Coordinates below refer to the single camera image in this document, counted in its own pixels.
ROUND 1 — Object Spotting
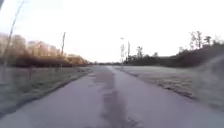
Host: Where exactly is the grey asphalt path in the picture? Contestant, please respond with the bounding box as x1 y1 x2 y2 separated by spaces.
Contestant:
0 64 224 128

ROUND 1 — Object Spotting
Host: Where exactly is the row of brown trees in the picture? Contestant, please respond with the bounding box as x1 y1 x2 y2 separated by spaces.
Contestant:
0 32 91 69

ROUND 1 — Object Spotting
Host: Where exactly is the dark wooded bank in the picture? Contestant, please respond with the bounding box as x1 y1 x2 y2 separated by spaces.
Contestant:
123 31 224 69

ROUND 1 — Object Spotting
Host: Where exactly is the frosty grass field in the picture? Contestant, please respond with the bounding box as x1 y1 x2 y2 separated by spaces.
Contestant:
114 64 224 111
0 65 93 116

